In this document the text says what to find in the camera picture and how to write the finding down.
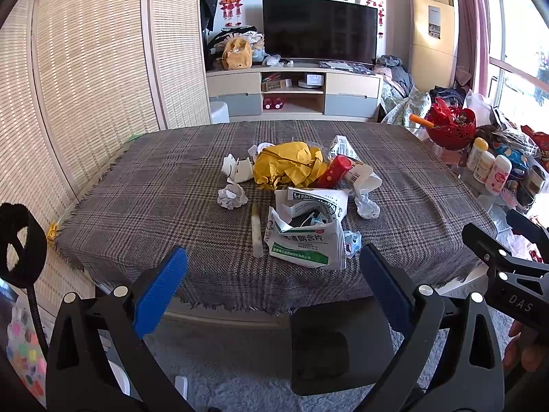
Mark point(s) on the yellow paper bag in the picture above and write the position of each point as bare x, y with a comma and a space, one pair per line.
290, 164

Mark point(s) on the white floor air conditioner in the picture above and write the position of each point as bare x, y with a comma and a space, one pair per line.
434, 43

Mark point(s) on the white round stool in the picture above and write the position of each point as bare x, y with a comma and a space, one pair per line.
219, 112

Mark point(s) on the white tissue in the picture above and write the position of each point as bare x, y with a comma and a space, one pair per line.
366, 208

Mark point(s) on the torn white paper piece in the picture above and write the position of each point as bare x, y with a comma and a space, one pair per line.
236, 170

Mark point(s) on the white plastic stick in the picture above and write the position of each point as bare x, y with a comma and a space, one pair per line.
256, 232

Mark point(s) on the blue white face mask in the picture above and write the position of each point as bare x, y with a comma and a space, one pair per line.
352, 243

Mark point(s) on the clear white plastic wrapper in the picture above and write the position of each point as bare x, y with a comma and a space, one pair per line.
361, 176

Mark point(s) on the red cylindrical canister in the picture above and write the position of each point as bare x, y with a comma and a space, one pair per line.
337, 168

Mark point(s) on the pile of clothes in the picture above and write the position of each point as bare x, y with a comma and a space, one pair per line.
400, 98

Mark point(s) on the black flat screen television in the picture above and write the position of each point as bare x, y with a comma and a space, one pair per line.
320, 30

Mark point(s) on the torn white medicine box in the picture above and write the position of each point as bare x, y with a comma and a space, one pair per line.
294, 202

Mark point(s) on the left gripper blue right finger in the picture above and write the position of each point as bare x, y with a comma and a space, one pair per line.
391, 287

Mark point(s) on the black trash bin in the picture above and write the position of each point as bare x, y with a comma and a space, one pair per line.
339, 346

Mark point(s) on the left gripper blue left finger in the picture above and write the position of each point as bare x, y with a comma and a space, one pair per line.
155, 288

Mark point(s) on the white bottle pink label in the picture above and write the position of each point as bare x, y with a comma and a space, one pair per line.
498, 174

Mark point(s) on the person's right hand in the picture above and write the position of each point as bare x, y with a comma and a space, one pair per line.
530, 358

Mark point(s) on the white cream bottle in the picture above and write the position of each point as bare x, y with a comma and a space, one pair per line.
483, 167

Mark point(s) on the white bottle yellow cap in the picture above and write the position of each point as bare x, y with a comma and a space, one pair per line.
478, 148

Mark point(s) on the white paper ball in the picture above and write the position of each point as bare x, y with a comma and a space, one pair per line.
232, 196

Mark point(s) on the red fruit basket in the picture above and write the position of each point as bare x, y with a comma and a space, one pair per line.
450, 127

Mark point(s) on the yellow plush toy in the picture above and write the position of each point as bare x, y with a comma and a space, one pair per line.
237, 54

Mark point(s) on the green white medicine box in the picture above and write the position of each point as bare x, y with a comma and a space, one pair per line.
316, 247

